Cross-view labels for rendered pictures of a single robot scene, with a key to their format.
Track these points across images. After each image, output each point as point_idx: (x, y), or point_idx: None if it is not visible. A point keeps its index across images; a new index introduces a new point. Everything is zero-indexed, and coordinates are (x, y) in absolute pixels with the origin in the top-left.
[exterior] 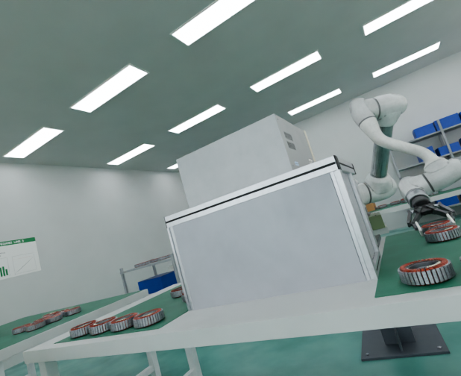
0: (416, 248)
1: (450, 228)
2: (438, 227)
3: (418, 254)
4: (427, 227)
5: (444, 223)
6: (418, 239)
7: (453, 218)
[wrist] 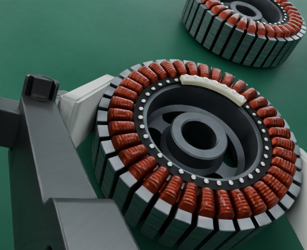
0: None
1: None
2: (247, 22)
3: None
4: (266, 102)
5: (183, 62)
6: (306, 132)
7: (63, 92)
